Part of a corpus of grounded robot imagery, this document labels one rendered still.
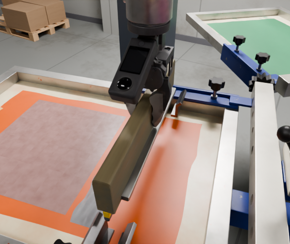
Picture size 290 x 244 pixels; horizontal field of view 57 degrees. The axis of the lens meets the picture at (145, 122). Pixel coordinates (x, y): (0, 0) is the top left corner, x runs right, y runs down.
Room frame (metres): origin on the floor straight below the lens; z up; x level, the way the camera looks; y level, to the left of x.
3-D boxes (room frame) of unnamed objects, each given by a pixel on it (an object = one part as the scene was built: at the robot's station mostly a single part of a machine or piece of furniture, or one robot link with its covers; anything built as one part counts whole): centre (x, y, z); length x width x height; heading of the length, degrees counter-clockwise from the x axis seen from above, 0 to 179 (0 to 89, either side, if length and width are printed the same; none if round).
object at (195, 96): (0.68, -0.13, 0.98); 0.30 x 0.05 x 0.07; 72
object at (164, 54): (0.46, -0.01, 1.23); 0.09 x 0.08 x 0.12; 162
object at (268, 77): (0.69, -0.35, 1.02); 0.07 x 0.06 x 0.07; 72
